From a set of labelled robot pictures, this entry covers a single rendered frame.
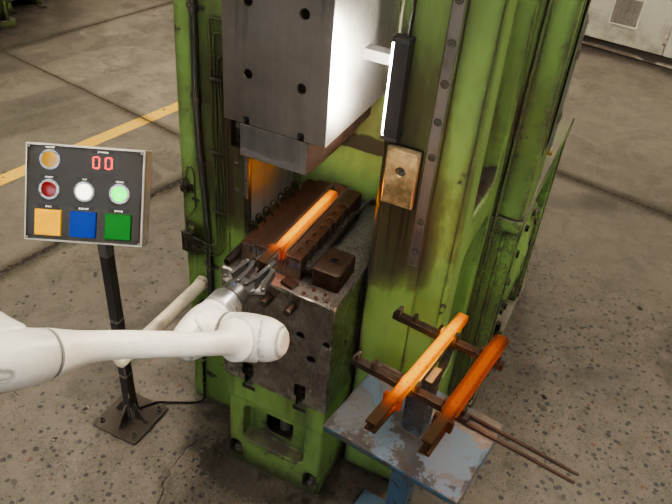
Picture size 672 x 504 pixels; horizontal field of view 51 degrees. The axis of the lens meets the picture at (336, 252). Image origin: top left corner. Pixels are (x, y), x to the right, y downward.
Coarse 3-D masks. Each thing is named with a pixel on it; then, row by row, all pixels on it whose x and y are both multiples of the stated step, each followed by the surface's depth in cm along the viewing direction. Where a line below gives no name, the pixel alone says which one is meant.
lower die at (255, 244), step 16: (304, 192) 230; (320, 192) 229; (352, 192) 230; (288, 208) 222; (304, 208) 221; (336, 208) 222; (352, 208) 227; (272, 224) 214; (288, 224) 213; (320, 224) 214; (256, 240) 207; (272, 240) 206; (304, 240) 207; (320, 240) 209; (256, 256) 207; (288, 256) 201; (304, 256) 201; (288, 272) 204
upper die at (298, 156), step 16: (368, 112) 211; (240, 128) 184; (256, 128) 182; (352, 128) 203; (240, 144) 187; (256, 144) 184; (272, 144) 182; (288, 144) 180; (304, 144) 177; (336, 144) 195; (272, 160) 185; (288, 160) 182; (304, 160) 180; (320, 160) 188
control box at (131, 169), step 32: (32, 160) 200; (64, 160) 200; (96, 160) 200; (128, 160) 201; (32, 192) 201; (64, 192) 201; (96, 192) 202; (128, 192) 201; (32, 224) 202; (64, 224) 202
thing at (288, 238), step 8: (328, 192) 226; (336, 192) 226; (320, 200) 222; (328, 200) 222; (312, 208) 218; (320, 208) 218; (304, 216) 214; (312, 216) 214; (296, 224) 210; (304, 224) 211; (288, 232) 207; (296, 232) 207; (280, 240) 203; (288, 240) 204; (272, 248) 198; (280, 248) 199; (264, 256) 195; (280, 256) 200; (264, 264) 194
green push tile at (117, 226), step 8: (112, 216) 202; (120, 216) 202; (128, 216) 202; (112, 224) 202; (120, 224) 202; (128, 224) 202; (104, 232) 202; (112, 232) 202; (120, 232) 202; (128, 232) 202; (128, 240) 203
